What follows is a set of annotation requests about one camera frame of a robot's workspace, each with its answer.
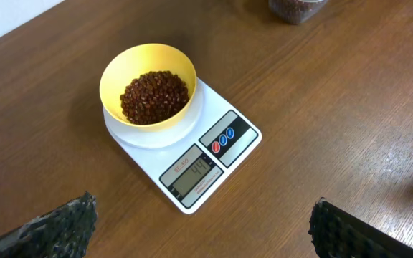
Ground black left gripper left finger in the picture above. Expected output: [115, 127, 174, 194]
[0, 192, 98, 258]

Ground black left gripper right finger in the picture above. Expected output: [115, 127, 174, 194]
[308, 198, 413, 258]

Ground white digital kitchen scale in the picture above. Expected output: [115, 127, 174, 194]
[103, 80, 262, 214]

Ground yellow plastic bowl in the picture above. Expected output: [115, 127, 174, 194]
[99, 43, 199, 131]

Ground clear plastic container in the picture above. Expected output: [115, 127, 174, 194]
[267, 0, 329, 26]

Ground red beans in container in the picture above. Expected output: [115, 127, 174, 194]
[270, 0, 324, 22]

